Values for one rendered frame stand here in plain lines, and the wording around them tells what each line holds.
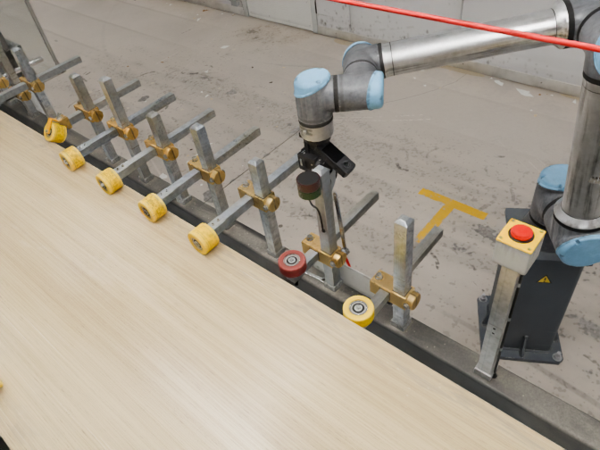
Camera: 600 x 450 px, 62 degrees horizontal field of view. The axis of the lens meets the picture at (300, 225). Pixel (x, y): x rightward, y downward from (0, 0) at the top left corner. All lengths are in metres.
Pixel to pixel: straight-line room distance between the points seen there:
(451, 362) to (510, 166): 1.94
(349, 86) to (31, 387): 1.07
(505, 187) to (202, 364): 2.22
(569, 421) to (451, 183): 1.87
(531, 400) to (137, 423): 0.96
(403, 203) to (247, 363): 1.85
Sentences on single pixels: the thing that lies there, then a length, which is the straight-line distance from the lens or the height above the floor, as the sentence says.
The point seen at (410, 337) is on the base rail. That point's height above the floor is 0.70.
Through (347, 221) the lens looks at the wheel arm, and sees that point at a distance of 1.58.
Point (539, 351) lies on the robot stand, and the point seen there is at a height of 0.03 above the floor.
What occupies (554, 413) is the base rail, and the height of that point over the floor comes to 0.70.
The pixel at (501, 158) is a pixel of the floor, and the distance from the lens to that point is 3.29.
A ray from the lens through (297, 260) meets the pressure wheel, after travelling 1.43.
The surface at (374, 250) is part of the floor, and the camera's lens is 2.66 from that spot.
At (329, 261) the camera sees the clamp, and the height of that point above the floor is 0.85.
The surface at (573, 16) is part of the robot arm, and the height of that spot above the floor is 1.42.
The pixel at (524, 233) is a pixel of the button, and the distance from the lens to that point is 1.06.
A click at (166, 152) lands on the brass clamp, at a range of 1.87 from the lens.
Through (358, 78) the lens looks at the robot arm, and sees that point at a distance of 1.26.
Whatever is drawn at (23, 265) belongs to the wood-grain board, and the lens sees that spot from 1.78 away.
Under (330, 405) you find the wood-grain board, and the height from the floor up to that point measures 0.90.
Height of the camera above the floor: 1.96
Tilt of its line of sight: 44 degrees down
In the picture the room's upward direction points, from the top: 10 degrees counter-clockwise
